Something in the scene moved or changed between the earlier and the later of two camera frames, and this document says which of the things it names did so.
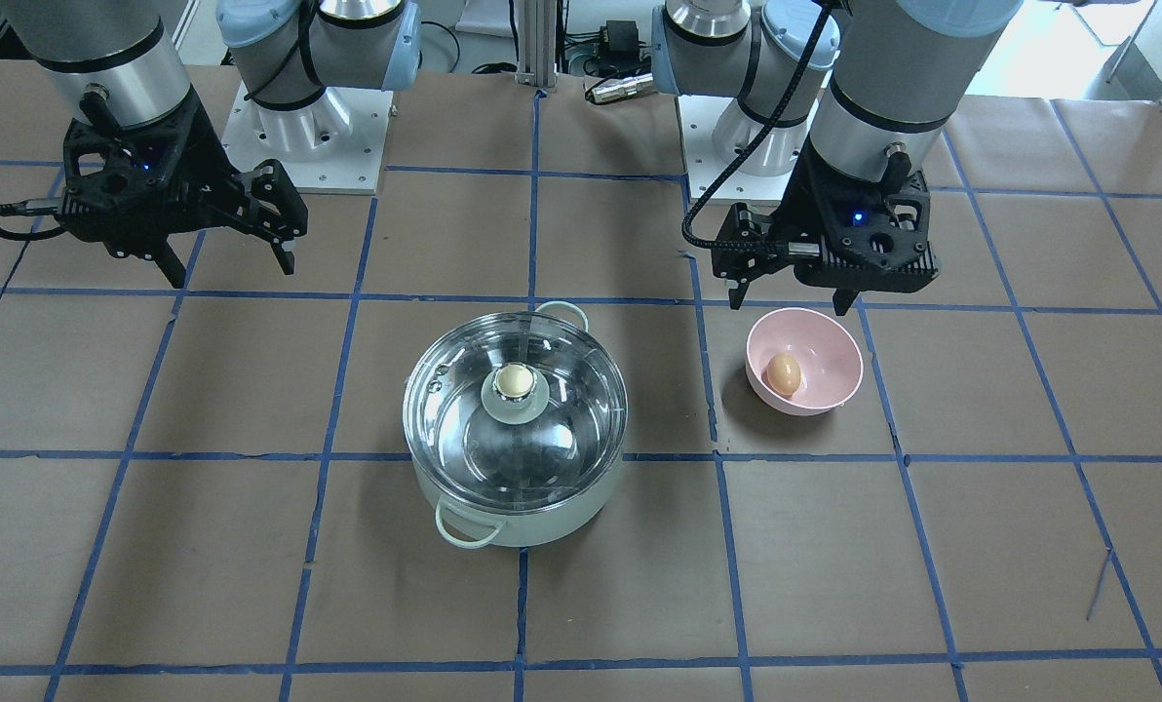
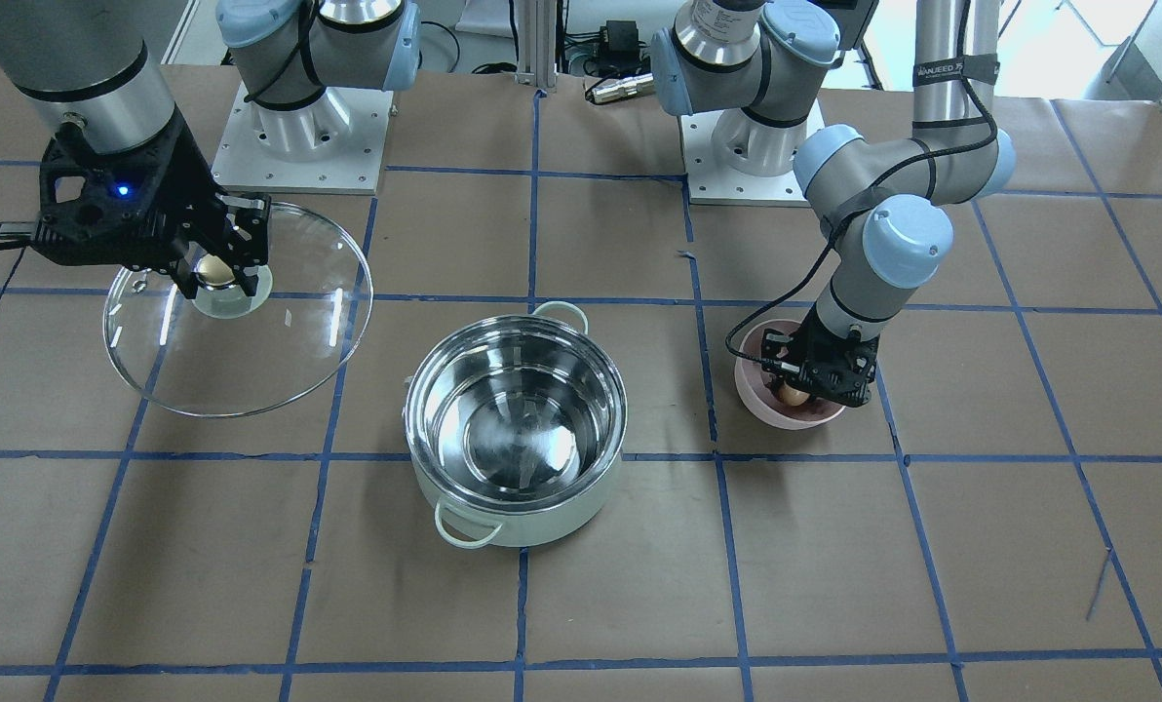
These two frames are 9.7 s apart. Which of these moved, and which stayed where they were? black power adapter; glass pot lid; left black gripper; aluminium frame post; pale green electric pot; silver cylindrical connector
Moved: left black gripper; glass pot lid
Stayed: silver cylindrical connector; pale green electric pot; black power adapter; aluminium frame post
